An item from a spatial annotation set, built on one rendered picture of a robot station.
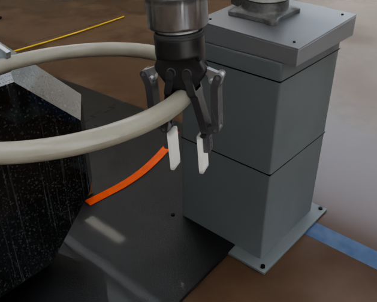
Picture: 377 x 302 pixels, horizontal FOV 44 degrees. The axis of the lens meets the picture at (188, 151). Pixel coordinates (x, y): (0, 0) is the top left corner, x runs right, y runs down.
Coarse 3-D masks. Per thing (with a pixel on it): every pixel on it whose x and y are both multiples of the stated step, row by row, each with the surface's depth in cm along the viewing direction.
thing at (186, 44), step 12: (156, 36) 67; (168, 36) 66; (180, 36) 66; (192, 36) 66; (156, 48) 68; (168, 48) 66; (180, 48) 66; (192, 48) 66; (204, 48) 69; (156, 60) 71; (168, 60) 67; (180, 60) 67; (192, 60) 69; (204, 60) 69; (180, 72) 70; (192, 72) 70; (204, 72) 69; (180, 84) 71
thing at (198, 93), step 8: (184, 72) 69; (184, 80) 70; (192, 88) 70; (200, 88) 73; (192, 96) 71; (200, 96) 72; (192, 104) 72; (200, 104) 72; (200, 112) 72; (208, 112) 74; (200, 120) 73; (208, 120) 74; (200, 128) 74; (200, 136) 73
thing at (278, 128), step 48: (336, 48) 163; (240, 96) 152; (288, 96) 148; (192, 144) 178; (240, 144) 161; (288, 144) 161; (192, 192) 189; (240, 192) 171; (288, 192) 176; (240, 240) 182; (288, 240) 187
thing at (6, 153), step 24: (48, 48) 100; (72, 48) 100; (96, 48) 99; (120, 48) 98; (144, 48) 95; (0, 72) 95; (168, 96) 70; (120, 120) 64; (144, 120) 64; (168, 120) 68; (0, 144) 60; (24, 144) 60; (48, 144) 60; (72, 144) 60; (96, 144) 61
